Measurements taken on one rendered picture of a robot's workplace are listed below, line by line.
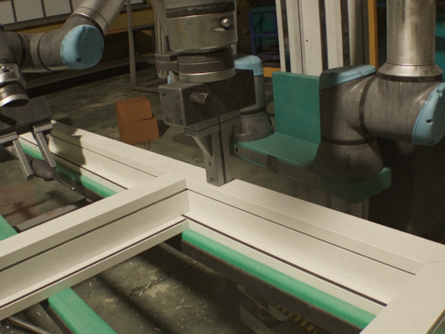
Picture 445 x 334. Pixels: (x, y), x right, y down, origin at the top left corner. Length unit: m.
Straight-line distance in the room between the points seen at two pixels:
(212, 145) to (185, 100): 0.09
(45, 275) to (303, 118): 1.05
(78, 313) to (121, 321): 1.37
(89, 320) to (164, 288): 1.52
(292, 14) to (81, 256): 1.09
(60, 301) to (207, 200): 0.25
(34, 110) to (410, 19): 0.81
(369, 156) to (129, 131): 3.16
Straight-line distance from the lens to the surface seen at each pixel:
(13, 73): 0.95
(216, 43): 0.55
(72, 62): 0.95
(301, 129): 1.47
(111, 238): 0.63
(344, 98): 1.11
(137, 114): 4.09
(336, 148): 1.16
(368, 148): 1.17
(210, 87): 0.57
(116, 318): 1.94
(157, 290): 2.04
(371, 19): 2.96
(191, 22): 0.55
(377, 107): 1.06
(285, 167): 1.32
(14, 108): 0.93
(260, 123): 1.50
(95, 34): 0.96
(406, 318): 0.39
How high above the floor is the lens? 1.19
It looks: 21 degrees down
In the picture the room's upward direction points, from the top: 7 degrees counter-clockwise
